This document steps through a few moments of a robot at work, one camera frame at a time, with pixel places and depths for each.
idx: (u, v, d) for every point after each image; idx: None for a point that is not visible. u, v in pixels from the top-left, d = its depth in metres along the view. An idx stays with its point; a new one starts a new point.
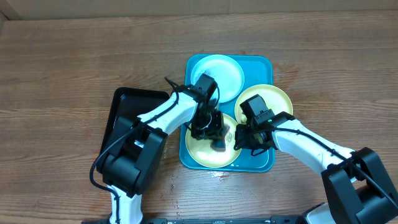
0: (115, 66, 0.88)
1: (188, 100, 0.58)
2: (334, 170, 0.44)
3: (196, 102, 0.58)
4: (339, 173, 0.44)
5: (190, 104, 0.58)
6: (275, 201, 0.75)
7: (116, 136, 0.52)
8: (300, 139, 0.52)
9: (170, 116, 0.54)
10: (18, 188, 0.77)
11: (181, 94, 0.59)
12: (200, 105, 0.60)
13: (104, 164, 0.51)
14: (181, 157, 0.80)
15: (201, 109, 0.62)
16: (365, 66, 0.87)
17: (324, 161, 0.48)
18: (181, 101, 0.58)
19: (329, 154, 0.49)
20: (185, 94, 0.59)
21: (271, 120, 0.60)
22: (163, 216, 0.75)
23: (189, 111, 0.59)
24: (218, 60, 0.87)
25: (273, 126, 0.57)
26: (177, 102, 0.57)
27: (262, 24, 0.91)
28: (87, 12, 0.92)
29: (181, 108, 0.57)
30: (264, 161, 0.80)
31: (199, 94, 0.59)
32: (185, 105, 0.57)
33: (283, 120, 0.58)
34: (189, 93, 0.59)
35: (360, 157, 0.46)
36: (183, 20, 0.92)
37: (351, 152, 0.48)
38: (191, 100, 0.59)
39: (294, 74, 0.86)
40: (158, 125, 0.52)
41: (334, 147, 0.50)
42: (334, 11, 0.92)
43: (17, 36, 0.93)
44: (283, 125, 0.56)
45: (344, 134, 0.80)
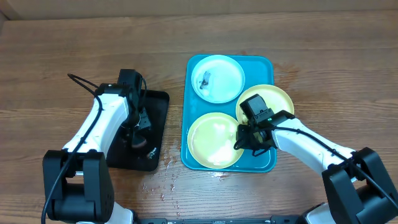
0: (115, 67, 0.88)
1: (111, 101, 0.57)
2: (334, 170, 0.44)
3: (124, 97, 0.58)
4: (340, 172, 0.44)
5: (117, 102, 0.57)
6: (276, 201, 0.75)
7: (49, 182, 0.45)
8: (300, 139, 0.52)
9: (99, 129, 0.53)
10: (18, 189, 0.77)
11: (102, 98, 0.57)
12: (130, 96, 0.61)
13: (53, 213, 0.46)
14: (183, 158, 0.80)
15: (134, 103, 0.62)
16: (365, 66, 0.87)
17: (325, 161, 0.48)
18: (106, 105, 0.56)
19: (330, 154, 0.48)
20: (106, 96, 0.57)
21: (271, 119, 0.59)
22: (163, 216, 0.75)
23: (120, 109, 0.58)
24: (219, 61, 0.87)
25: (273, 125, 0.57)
26: (102, 108, 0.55)
27: (262, 24, 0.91)
28: (87, 12, 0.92)
29: (113, 111, 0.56)
30: (265, 161, 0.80)
31: (123, 88, 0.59)
32: (112, 107, 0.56)
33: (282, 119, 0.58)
34: (113, 89, 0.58)
35: (360, 157, 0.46)
36: (183, 20, 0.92)
37: (351, 152, 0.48)
38: (117, 98, 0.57)
39: (294, 74, 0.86)
40: (89, 146, 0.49)
41: (335, 147, 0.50)
42: (334, 11, 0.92)
43: (17, 36, 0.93)
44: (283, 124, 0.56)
45: (345, 134, 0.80)
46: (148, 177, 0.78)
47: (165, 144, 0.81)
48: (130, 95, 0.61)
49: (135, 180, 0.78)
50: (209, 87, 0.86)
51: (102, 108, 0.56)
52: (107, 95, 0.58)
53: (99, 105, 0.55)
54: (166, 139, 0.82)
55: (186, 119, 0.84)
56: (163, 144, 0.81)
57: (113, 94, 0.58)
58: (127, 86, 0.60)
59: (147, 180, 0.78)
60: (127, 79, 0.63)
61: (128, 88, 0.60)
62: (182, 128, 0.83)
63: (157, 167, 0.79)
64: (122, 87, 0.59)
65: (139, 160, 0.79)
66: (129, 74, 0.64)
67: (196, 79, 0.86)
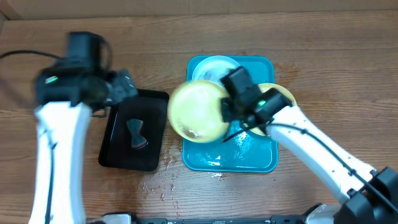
0: (115, 66, 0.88)
1: (61, 126, 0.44)
2: (356, 200, 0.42)
3: (78, 99, 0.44)
4: (360, 201, 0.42)
5: (71, 126, 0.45)
6: (275, 201, 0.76)
7: None
8: (309, 148, 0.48)
9: (60, 181, 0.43)
10: (19, 188, 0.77)
11: (46, 117, 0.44)
12: (85, 84, 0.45)
13: None
14: (185, 159, 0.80)
15: (92, 90, 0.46)
16: (365, 66, 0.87)
17: (342, 182, 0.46)
18: (57, 135, 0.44)
19: (348, 174, 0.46)
20: (50, 111, 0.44)
21: (264, 102, 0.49)
22: (163, 216, 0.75)
23: (80, 130, 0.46)
24: (219, 61, 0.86)
25: (268, 116, 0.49)
26: (54, 144, 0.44)
27: (262, 23, 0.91)
28: (87, 12, 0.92)
29: (69, 145, 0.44)
30: (266, 160, 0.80)
31: (71, 75, 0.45)
32: (68, 134, 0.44)
33: (278, 101, 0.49)
34: (58, 81, 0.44)
35: (379, 177, 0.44)
36: (183, 20, 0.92)
37: (370, 171, 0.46)
38: (69, 117, 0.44)
39: (294, 74, 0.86)
40: (58, 212, 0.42)
41: (352, 163, 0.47)
42: (334, 11, 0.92)
43: (17, 36, 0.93)
44: (282, 119, 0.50)
45: (344, 134, 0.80)
46: (147, 177, 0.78)
47: (165, 144, 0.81)
48: (84, 83, 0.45)
49: (135, 180, 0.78)
50: None
51: (54, 144, 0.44)
52: (51, 111, 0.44)
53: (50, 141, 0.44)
54: (166, 139, 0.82)
55: None
56: (163, 144, 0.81)
57: (60, 112, 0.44)
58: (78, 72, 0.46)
59: (148, 179, 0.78)
60: (79, 50, 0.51)
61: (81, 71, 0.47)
62: None
63: (157, 167, 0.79)
64: (69, 77, 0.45)
65: (139, 159, 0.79)
66: (78, 42, 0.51)
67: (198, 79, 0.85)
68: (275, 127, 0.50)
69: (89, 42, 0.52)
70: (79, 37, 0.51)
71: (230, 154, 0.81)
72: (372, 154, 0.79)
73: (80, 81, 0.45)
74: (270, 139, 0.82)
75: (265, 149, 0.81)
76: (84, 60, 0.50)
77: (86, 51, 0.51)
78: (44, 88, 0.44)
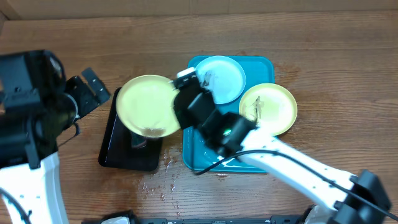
0: (115, 67, 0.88)
1: (27, 192, 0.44)
2: (340, 211, 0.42)
3: (33, 149, 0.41)
4: (346, 211, 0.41)
5: (41, 190, 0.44)
6: (276, 201, 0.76)
7: None
8: (285, 168, 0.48)
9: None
10: None
11: (9, 187, 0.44)
12: (39, 130, 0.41)
13: None
14: (185, 160, 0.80)
15: (48, 134, 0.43)
16: (365, 66, 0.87)
17: (324, 195, 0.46)
18: (27, 203, 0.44)
19: (328, 186, 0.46)
20: (10, 180, 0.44)
21: (230, 131, 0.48)
22: (163, 216, 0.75)
23: (51, 186, 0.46)
24: (219, 61, 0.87)
25: (236, 144, 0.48)
26: (28, 212, 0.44)
27: (262, 24, 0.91)
28: (87, 12, 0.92)
29: (43, 207, 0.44)
30: None
31: (15, 130, 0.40)
32: (37, 198, 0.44)
33: (242, 126, 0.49)
34: (4, 135, 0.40)
35: (356, 182, 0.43)
36: (183, 20, 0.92)
37: (351, 177, 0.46)
38: (36, 181, 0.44)
39: (294, 74, 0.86)
40: None
41: (330, 175, 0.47)
42: (334, 11, 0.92)
43: (17, 36, 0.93)
44: (252, 147, 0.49)
45: (344, 134, 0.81)
46: (147, 177, 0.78)
47: (165, 144, 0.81)
48: (38, 129, 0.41)
49: (135, 179, 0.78)
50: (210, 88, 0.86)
51: (27, 212, 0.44)
52: (12, 180, 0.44)
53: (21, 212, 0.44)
54: (166, 139, 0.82)
55: None
56: (163, 144, 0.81)
57: (23, 178, 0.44)
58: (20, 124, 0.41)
59: (147, 179, 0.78)
60: (18, 80, 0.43)
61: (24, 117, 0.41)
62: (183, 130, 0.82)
63: (157, 167, 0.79)
64: (15, 127, 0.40)
65: (139, 159, 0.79)
66: (13, 68, 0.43)
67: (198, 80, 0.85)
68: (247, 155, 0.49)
69: (28, 65, 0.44)
70: (14, 61, 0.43)
71: None
72: (371, 154, 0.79)
73: (33, 127, 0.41)
74: None
75: None
76: (30, 93, 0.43)
77: (27, 78, 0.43)
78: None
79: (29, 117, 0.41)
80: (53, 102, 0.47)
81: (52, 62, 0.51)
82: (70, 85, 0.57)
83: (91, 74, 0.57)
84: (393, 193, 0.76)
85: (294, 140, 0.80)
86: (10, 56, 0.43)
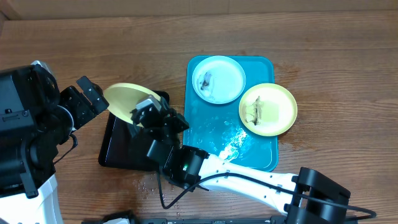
0: (115, 67, 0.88)
1: (23, 219, 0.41)
2: (293, 213, 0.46)
3: (30, 176, 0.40)
4: (298, 212, 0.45)
5: (40, 216, 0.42)
6: None
7: None
8: (238, 186, 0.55)
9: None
10: None
11: (5, 213, 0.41)
12: (34, 157, 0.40)
13: None
14: None
15: (43, 159, 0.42)
16: (365, 66, 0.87)
17: (275, 201, 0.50)
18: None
19: (277, 192, 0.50)
20: (5, 208, 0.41)
21: (187, 167, 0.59)
22: (163, 216, 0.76)
23: (49, 208, 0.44)
24: (219, 61, 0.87)
25: (194, 174, 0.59)
26: None
27: (262, 24, 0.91)
28: (87, 12, 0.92)
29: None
30: (266, 160, 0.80)
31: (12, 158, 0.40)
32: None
33: (198, 160, 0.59)
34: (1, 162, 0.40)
35: (299, 181, 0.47)
36: (183, 20, 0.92)
37: (292, 177, 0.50)
38: (35, 208, 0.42)
39: (294, 74, 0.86)
40: None
41: (277, 181, 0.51)
42: (334, 11, 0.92)
43: (17, 36, 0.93)
44: (206, 173, 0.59)
45: (344, 134, 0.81)
46: (148, 177, 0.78)
47: None
48: (33, 156, 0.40)
49: (135, 179, 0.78)
50: (210, 88, 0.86)
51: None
52: (8, 207, 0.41)
53: None
54: None
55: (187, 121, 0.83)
56: None
57: (18, 205, 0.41)
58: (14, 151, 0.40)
59: (147, 179, 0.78)
60: (9, 101, 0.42)
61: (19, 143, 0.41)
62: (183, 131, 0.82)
63: None
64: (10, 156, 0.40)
65: None
66: (3, 88, 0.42)
67: (198, 80, 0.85)
68: (204, 182, 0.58)
69: (16, 84, 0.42)
70: (2, 82, 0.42)
71: (230, 154, 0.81)
72: (371, 154, 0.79)
73: (27, 154, 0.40)
74: (270, 139, 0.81)
75: (265, 149, 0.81)
76: (21, 113, 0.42)
77: (17, 100, 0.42)
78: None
79: (23, 142, 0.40)
80: (46, 119, 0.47)
81: (46, 78, 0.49)
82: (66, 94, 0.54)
83: (87, 84, 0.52)
84: (392, 193, 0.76)
85: (294, 140, 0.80)
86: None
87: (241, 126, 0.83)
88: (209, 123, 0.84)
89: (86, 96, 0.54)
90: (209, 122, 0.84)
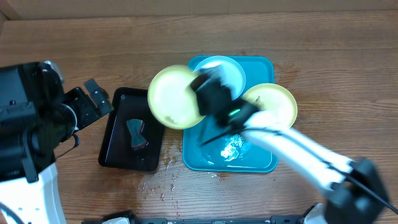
0: (115, 67, 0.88)
1: (25, 203, 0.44)
2: (337, 191, 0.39)
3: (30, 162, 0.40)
4: (341, 192, 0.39)
5: (40, 201, 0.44)
6: (276, 201, 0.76)
7: None
8: (285, 147, 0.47)
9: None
10: None
11: (6, 199, 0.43)
12: (35, 144, 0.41)
13: None
14: (185, 160, 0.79)
15: (44, 145, 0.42)
16: (365, 66, 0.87)
17: (322, 177, 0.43)
18: (27, 214, 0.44)
19: (325, 167, 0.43)
20: (7, 192, 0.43)
21: (240, 111, 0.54)
22: (163, 216, 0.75)
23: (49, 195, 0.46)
24: (219, 61, 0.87)
25: (244, 122, 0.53)
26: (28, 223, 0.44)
27: (262, 24, 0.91)
28: (87, 12, 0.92)
29: (43, 218, 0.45)
30: (265, 161, 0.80)
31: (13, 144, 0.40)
32: (36, 209, 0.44)
33: (249, 110, 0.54)
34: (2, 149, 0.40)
35: (356, 167, 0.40)
36: (183, 20, 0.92)
37: (347, 163, 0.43)
38: (35, 194, 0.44)
39: (294, 74, 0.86)
40: None
41: (330, 155, 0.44)
42: (334, 11, 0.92)
43: (17, 36, 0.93)
44: (257, 123, 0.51)
45: (344, 134, 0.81)
46: (147, 177, 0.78)
47: (165, 144, 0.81)
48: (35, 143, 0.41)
49: (135, 179, 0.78)
50: None
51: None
52: (9, 192, 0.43)
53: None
54: (166, 139, 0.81)
55: None
56: (163, 144, 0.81)
57: (18, 190, 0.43)
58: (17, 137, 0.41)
59: (147, 179, 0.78)
60: (13, 91, 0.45)
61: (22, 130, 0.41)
62: (183, 132, 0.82)
63: (157, 167, 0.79)
64: (12, 142, 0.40)
65: (140, 160, 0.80)
66: (9, 81, 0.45)
67: None
68: (251, 132, 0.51)
69: (23, 76, 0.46)
70: (9, 74, 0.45)
71: (230, 154, 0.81)
72: (371, 154, 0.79)
73: (29, 140, 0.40)
74: None
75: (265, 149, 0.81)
76: (25, 104, 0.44)
77: (22, 91, 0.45)
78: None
79: (25, 130, 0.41)
80: (49, 112, 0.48)
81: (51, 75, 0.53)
82: (72, 96, 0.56)
83: (94, 87, 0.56)
84: (392, 193, 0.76)
85: None
86: (6, 70, 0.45)
87: None
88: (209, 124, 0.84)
89: (92, 98, 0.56)
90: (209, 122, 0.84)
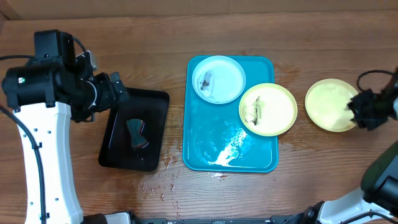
0: (115, 67, 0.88)
1: (40, 125, 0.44)
2: None
3: (52, 93, 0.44)
4: None
5: (53, 125, 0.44)
6: (275, 201, 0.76)
7: None
8: None
9: (51, 175, 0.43)
10: (18, 188, 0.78)
11: (25, 119, 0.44)
12: (58, 79, 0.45)
13: None
14: (185, 159, 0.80)
15: (67, 86, 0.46)
16: (365, 66, 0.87)
17: None
18: (40, 136, 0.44)
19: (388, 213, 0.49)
20: (29, 114, 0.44)
21: None
22: (163, 216, 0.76)
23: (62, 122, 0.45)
24: (219, 61, 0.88)
25: None
26: (40, 145, 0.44)
27: (262, 24, 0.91)
28: (87, 12, 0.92)
29: (53, 143, 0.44)
30: (266, 161, 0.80)
31: (40, 76, 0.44)
32: (48, 133, 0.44)
33: None
34: (30, 81, 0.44)
35: None
36: (183, 20, 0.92)
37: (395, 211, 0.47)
38: (49, 117, 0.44)
39: (294, 74, 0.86)
40: (58, 209, 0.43)
41: None
42: (334, 11, 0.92)
43: (17, 36, 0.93)
44: None
45: (344, 134, 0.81)
46: (148, 177, 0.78)
47: (165, 144, 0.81)
48: (58, 78, 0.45)
49: (135, 180, 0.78)
50: (210, 88, 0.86)
51: (38, 144, 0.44)
52: (31, 114, 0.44)
53: (32, 142, 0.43)
54: (166, 139, 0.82)
55: (187, 121, 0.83)
56: (163, 144, 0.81)
57: (38, 112, 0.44)
58: (44, 72, 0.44)
59: (147, 179, 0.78)
60: (48, 48, 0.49)
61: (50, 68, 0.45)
62: (183, 131, 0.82)
63: (157, 167, 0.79)
64: (41, 75, 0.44)
65: (140, 159, 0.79)
66: (47, 40, 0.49)
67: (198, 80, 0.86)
68: None
69: (59, 40, 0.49)
70: (48, 35, 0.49)
71: (230, 154, 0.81)
72: (371, 154, 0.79)
73: (53, 76, 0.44)
74: (270, 139, 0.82)
75: (265, 149, 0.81)
76: (56, 58, 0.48)
77: (55, 48, 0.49)
78: (16, 88, 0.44)
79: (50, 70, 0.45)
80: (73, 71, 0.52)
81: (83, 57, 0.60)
82: (98, 79, 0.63)
83: (117, 78, 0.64)
84: None
85: (294, 140, 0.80)
86: (44, 32, 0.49)
87: (241, 126, 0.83)
88: (209, 124, 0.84)
89: (113, 86, 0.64)
90: (209, 122, 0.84)
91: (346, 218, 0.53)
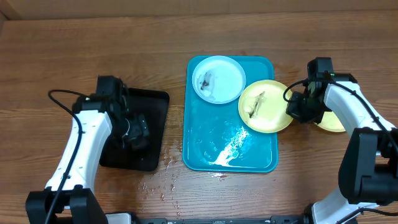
0: (115, 66, 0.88)
1: (89, 119, 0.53)
2: (367, 132, 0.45)
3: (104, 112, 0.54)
4: (372, 137, 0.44)
5: (97, 121, 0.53)
6: (276, 201, 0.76)
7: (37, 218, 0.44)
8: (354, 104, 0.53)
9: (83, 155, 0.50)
10: (18, 188, 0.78)
11: (81, 117, 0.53)
12: (111, 108, 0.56)
13: None
14: (185, 159, 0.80)
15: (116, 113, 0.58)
16: (365, 66, 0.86)
17: (362, 122, 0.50)
18: (85, 126, 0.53)
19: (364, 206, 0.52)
20: (84, 115, 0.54)
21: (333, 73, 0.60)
22: (163, 216, 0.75)
23: (104, 125, 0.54)
24: (219, 61, 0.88)
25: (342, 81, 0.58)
26: (83, 131, 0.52)
27: (262, 24, 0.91)
28: (87, 12, 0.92)
29: (94, 134, 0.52)
30: (266, 160, 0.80)
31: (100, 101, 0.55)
32: (92, 127, 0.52)
33: (346, 80, 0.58)
34: (91, 102, 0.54)
35: (375, 139, 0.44)
36: (183, 20, 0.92)
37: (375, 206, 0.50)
38: (96, 115, 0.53)
39: (294, 74, 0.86)
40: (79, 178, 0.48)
41: (379, 117, 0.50)
42: (334, 12, 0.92)
43: (17, 36, 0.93)
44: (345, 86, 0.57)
45: (344, 134, 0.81)
46: (148, 177, 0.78)
47: (165, 144, 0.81)
48: (112, 106, 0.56)
49: (135, 180, 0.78)
50: (210, 88, 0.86)
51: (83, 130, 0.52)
52: (85, 114, 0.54)
53: (79, 127, 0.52)
54: (166, 139, 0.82)
55: (187, 121, 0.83)
56: (163, 144, 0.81)
57: (91, 111, 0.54)
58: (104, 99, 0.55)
59: (147, 180, 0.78)
60: (104, 86, 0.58)
61: (107, 97, 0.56)
62: (183, 132, 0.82)
63: (157, 167, 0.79)
64: (101, 101, 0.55)
65: (140, 160, 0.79)
66: (107, 81, 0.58)
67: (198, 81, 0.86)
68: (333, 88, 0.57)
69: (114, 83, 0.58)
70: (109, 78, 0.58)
71: (230, 154, 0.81)
72: None
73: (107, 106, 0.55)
74: (270, 139, 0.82)
75: (265, 149, 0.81)
76: (111, 96, 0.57)
77: (111, 88, 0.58)
78: (82, 103, 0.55)
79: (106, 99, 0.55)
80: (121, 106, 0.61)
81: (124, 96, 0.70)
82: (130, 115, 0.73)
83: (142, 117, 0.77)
84: None
85: (294, 140, 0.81)
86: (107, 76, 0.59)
87: (241, 126, 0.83)
88: (208, 124, 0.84)
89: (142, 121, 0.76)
90: (209, 122, 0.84)
91: (340, 218, 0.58)
